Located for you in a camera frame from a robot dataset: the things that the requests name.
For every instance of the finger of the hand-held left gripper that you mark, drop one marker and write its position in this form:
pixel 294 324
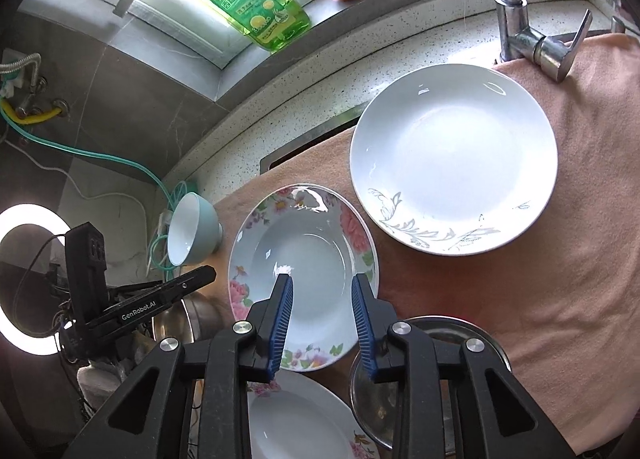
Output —
pixel 192 281

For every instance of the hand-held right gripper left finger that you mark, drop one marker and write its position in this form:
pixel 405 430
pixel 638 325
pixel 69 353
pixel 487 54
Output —
pixel 280 319

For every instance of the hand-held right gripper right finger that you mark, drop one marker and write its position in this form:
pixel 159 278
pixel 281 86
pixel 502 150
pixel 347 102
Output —
pixel 361 324

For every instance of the large stainless steel bowl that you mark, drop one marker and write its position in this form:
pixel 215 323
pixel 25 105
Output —
pixel 200 319

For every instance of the light blue bowl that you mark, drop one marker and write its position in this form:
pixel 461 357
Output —
pixel 187 234

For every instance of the white floral plate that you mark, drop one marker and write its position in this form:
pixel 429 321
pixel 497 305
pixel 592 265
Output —
pixel 315 259
pixel 295 424

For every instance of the small stainless steel bowl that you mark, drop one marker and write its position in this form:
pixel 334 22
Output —
pixel 372 404

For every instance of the white plate grey leaf print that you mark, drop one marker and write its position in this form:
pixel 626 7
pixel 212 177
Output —
pixel 450 154

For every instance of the person's left hand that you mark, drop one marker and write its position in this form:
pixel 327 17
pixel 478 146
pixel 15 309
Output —
pixel 102 381

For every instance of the small white adapter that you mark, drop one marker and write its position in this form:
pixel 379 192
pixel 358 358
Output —
pixel 165 224

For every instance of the stainless steel sink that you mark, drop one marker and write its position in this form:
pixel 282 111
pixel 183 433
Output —
pixel 300 144

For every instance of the pink towel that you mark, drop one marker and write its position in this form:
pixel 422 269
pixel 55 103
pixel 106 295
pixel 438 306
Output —
pixel 575 289

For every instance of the chrome faucet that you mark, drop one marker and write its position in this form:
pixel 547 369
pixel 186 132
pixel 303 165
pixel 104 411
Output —
pixel 515 14

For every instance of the metal wall pipe fitting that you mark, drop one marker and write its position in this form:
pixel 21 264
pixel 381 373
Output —
pixel 61 107

